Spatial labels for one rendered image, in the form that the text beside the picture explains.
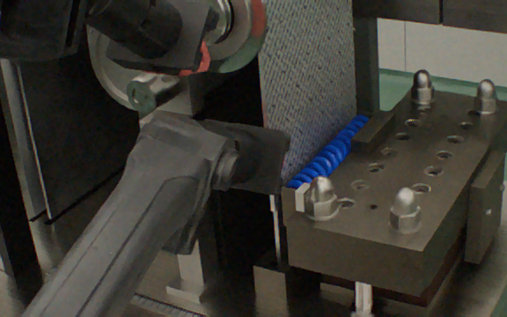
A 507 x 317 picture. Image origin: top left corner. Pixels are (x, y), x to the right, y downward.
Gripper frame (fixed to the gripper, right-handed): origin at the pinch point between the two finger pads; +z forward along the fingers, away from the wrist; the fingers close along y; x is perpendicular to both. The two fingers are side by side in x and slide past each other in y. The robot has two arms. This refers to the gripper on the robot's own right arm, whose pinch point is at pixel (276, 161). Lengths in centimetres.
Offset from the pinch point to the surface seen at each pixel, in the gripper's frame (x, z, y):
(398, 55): 52, 275, -88
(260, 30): 13.3, -10.3, 0.7
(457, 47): 58, 271, -59
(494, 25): 22.9, 22.3, 17.1
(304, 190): -2.5, -1.8, 4.9
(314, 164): 0.4, 5.4, 2.3
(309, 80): 10.0, 4.1, 0.2
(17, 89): 3.0, -2.0, -41.2
